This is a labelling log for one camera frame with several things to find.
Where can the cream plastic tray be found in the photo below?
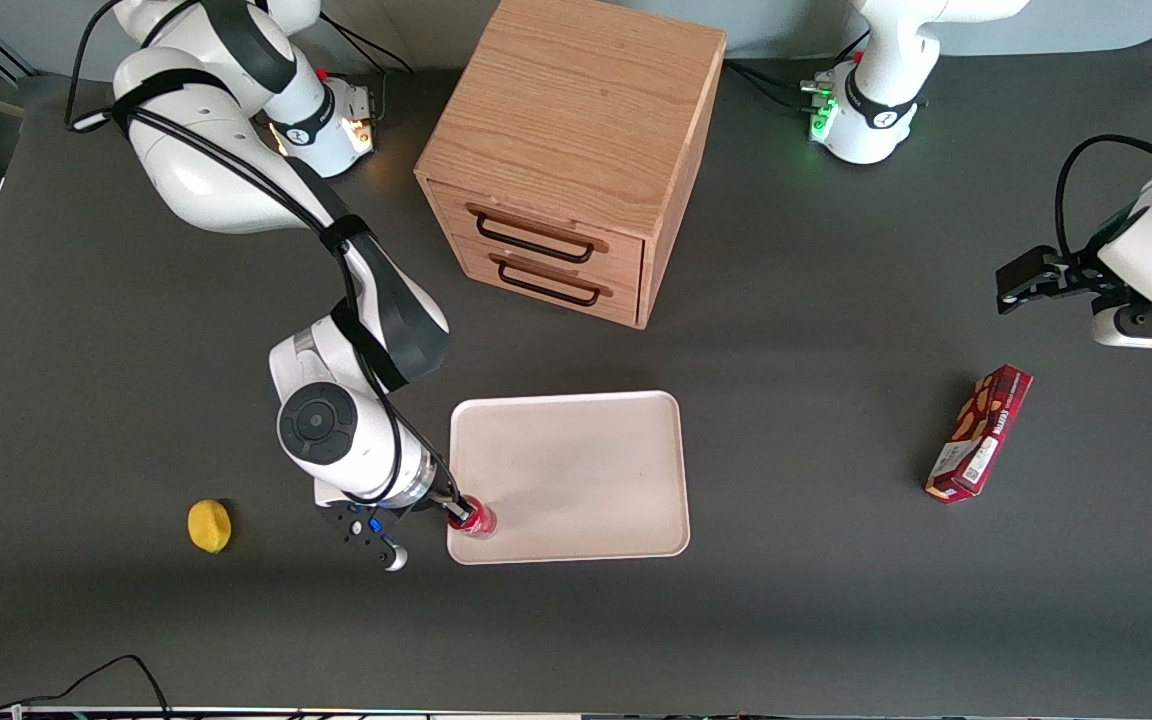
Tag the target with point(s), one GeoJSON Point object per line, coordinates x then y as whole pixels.
{"type": "Point", "coordinates": [576, 470]}

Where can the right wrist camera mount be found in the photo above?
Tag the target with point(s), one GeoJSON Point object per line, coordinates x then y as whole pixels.
{"type": "Point", "coordinates": [366, 525]}

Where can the red snack box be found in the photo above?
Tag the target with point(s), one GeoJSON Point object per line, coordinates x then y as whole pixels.
{"type": "Point", "coordinates": [981, 432]}

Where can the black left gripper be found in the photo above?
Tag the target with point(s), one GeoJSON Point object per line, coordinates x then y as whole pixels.
{"type": "Point", "coordinates": [1073, 274]}

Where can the wooden drawer cabinet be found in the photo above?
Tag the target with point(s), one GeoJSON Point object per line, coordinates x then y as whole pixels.
{"type": "Point", "coordinates": [576, 100]}

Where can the red coke bottle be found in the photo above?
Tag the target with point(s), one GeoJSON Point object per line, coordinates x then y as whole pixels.
{"type": "Point", "coordinates": [481, 520]}

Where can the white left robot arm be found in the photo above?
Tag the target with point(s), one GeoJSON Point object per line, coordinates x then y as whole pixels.
{"type": "Point", "coordinates": [871, 120]}

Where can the yellow lemon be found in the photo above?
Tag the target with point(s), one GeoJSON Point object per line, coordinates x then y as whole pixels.
{"type": "Point", "coordinates": [209, 526]}

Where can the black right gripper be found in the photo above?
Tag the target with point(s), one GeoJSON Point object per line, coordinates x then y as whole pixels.
{"type": "Point", "coordinates": [445, 501]}

